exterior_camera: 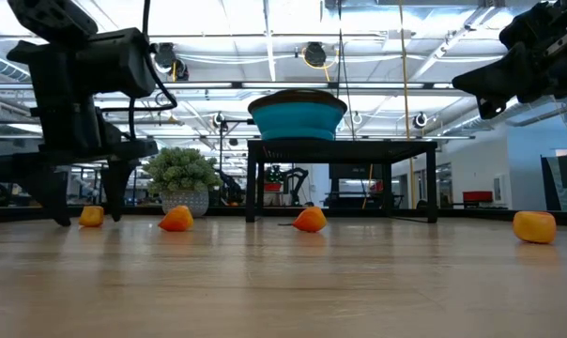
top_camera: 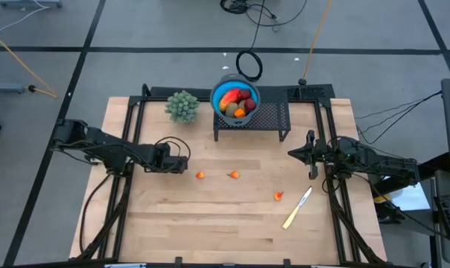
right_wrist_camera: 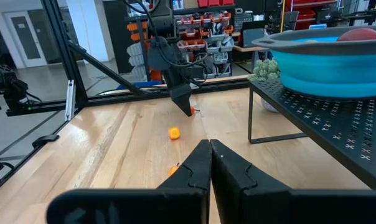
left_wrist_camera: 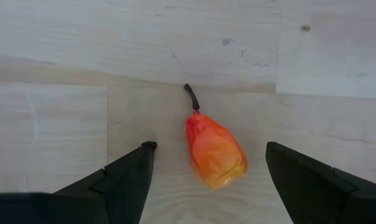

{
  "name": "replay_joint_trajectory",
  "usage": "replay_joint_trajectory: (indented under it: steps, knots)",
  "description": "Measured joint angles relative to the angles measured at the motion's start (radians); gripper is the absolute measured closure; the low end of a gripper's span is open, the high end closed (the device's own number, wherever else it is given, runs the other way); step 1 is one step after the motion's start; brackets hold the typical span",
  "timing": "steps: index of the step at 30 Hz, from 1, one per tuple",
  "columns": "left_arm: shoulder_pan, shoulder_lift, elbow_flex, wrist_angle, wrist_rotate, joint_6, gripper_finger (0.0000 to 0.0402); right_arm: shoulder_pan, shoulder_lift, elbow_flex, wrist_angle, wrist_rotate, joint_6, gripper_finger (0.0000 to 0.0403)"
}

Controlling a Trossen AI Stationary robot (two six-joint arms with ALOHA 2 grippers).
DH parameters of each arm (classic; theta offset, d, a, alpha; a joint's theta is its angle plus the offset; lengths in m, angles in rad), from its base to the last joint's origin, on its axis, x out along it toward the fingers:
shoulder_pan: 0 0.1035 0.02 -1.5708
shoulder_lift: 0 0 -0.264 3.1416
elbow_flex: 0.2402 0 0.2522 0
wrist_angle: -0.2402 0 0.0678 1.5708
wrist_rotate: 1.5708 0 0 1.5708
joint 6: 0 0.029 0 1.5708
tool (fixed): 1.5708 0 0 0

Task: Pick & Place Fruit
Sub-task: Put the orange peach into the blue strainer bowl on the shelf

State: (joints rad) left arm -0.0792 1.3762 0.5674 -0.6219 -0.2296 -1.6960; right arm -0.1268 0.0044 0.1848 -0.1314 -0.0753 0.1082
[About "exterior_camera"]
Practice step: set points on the green succulent in pot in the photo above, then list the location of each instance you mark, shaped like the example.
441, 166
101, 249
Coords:
182, 173

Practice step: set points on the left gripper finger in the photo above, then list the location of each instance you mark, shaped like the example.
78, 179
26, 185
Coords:
53, 192
117, 183

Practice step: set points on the small orange fruit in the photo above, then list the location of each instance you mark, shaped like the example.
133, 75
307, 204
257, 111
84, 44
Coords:
534, 227
176, 219
311, 219
91, 217

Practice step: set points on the black aluminium table frame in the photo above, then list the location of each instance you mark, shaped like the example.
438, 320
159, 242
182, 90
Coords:
476, 214

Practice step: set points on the black perforated metal shelf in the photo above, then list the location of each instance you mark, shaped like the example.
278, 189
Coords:
340, 150

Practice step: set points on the blue collapsible bowl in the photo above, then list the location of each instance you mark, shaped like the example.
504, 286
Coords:
297, 119

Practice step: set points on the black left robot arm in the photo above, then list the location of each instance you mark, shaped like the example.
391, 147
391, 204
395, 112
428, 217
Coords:
49, 14

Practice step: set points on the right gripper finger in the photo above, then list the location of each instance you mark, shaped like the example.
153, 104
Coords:
504, 91
499, 70

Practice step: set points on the black background robot arm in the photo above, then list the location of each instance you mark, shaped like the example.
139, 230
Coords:
295, 180

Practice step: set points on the black screen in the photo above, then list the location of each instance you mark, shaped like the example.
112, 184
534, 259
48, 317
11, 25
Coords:
356, 171

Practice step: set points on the red box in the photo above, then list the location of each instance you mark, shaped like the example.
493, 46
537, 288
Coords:
477, 196

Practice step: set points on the dark panel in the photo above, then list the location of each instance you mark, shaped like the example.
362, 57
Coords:
565, 180

